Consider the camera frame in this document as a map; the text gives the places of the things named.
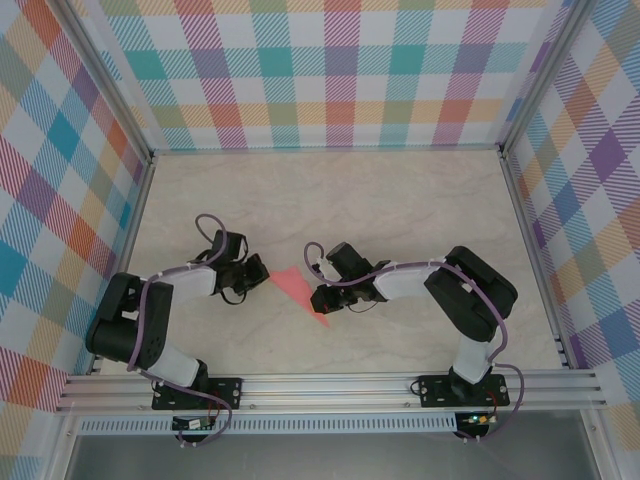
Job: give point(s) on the pink paper sheet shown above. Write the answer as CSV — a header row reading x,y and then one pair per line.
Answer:
x,y
295,285

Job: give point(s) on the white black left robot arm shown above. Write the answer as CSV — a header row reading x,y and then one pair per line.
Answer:
x,y
170,360

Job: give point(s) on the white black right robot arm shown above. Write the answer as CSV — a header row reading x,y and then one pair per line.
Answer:
x,y
470,300

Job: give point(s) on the black circuit board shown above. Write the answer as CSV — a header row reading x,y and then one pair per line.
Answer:
x,y
192,424

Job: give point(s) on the grey metal shelf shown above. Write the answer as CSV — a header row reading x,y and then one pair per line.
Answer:
x,y
325,457

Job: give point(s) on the circuit board with green light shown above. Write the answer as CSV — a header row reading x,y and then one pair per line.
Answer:
x,y
477,419

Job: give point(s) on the aluminium table edge rail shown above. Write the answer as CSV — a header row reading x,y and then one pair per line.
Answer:
x,y
535,250
325,149
125,240

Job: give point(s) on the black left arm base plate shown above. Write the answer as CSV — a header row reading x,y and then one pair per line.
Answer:
x,y
225,392

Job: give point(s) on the aluminium mounting rail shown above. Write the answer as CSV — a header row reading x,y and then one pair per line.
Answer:
x,y
325,390

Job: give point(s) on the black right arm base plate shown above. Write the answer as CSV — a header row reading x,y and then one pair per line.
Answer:
x,y
435,390

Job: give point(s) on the aluminium frame post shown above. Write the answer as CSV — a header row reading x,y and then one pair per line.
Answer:
x,y
542,75
107,80

